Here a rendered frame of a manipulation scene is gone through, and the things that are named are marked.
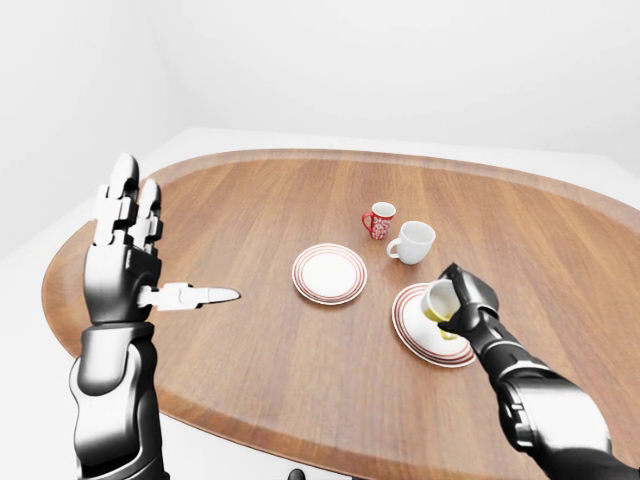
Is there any white plate with red rings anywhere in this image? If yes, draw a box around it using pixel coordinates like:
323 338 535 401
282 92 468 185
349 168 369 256
391 282 477 369
291 243 369 306

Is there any red patterned mug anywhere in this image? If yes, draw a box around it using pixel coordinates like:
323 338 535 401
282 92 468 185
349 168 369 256
361 201 397 241

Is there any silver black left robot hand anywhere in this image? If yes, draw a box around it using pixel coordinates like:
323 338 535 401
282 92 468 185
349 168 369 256
83 152 242 327

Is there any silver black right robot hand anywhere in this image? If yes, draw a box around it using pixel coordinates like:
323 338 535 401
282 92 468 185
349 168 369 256
437 263 501 338

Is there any yellow and white mug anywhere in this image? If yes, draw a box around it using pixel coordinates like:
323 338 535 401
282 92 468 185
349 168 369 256
420 278 461 342

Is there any plain white mug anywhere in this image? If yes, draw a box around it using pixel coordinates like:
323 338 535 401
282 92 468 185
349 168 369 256
385 220 437 266

